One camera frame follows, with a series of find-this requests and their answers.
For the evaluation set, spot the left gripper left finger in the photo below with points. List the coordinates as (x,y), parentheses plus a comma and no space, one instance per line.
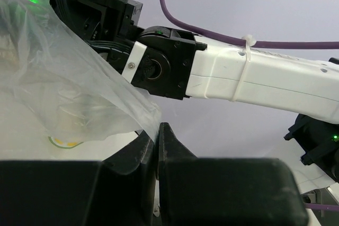
(116,191)

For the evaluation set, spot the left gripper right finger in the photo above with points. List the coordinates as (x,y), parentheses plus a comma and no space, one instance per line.
(224,191)

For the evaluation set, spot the clear plastic bag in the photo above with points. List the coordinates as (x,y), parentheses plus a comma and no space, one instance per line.
(61,100)

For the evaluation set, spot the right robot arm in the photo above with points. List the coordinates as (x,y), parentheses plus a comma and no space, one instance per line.
(187,61)

